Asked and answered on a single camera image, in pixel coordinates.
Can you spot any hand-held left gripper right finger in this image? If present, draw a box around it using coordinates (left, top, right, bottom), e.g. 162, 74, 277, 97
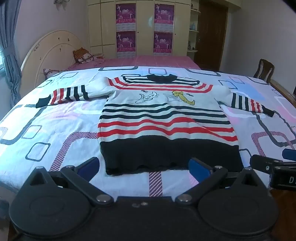
175, 158, 270, 205

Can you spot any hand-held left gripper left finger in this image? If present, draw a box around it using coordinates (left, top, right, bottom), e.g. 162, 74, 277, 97
22, 157, 114, 207

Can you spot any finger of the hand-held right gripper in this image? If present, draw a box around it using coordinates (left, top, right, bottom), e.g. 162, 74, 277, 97
282, 148, 296, 161
250, 155, 284, 174

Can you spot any striped knit sweater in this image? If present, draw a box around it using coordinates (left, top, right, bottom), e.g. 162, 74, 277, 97
36, 74, 275, 176

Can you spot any printed bed sheet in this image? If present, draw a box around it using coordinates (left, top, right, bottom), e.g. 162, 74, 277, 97
0, 65, 296, 197

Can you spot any wooden chair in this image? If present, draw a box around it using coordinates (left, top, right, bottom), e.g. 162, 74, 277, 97
253, 59, 275, 83

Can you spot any white patterned pillow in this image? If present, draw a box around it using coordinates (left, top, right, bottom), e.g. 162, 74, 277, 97
43, 68, 67, 79

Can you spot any orange patterned pillow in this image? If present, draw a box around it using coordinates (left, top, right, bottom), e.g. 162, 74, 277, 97
73, 47, 97, 63

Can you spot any pink bed sheet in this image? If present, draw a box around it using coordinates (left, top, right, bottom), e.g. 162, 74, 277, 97
68, 55, 201, 71

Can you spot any cream headboard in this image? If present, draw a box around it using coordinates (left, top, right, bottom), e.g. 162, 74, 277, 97
20, 30, 89, 81

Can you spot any dark wooden door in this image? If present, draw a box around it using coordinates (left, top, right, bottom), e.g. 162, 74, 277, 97
196, 2, 228, 71

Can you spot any corner shelf unit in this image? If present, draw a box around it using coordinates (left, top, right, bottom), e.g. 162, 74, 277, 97
187, 2, 201, 61

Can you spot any grey curtain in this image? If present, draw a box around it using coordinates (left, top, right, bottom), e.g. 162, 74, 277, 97
0, 0, 22, 105

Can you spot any cream wardrobe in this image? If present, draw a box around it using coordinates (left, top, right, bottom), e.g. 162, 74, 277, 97
87, 0, 192, 59

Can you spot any wooden bed frame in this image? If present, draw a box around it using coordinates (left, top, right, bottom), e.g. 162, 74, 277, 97
269, 79, 296, 105

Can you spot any magenta wall poster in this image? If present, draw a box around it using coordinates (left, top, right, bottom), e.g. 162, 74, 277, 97
116, 3, 136, 32
154, 4, 174, 32
116, 31, 136, 58
153, 32, 173, 56

